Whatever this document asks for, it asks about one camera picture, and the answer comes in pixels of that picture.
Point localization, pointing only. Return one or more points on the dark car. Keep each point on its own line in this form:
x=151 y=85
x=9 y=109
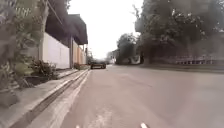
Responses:
x=98 y=65

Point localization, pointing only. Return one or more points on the tree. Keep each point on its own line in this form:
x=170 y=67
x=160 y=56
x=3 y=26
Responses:
x=126 y=46

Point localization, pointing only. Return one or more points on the grey asphalt road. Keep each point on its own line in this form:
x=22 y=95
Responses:
x=140 y=96

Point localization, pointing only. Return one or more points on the pale concrete kerb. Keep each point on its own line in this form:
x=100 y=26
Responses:
x=56 y=100

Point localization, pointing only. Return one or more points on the bush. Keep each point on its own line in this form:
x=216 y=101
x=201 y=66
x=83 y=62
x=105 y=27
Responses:
x=43 y=68

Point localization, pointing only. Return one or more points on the trees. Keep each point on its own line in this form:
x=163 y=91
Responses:
x=173 y=30

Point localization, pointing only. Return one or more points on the roadside verge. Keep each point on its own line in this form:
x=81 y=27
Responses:
x=186 y=67

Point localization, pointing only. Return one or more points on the fence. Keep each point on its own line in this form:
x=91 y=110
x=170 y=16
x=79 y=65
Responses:
x=196 y=60

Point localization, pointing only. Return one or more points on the concrete pavement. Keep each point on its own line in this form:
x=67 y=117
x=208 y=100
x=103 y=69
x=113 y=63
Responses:
x=26 y=96

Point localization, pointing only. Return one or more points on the leafy climbing plant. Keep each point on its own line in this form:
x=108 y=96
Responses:
x=16 y=40

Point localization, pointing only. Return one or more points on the building with white wall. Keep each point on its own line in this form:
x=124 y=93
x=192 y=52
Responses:
x=56 y=51

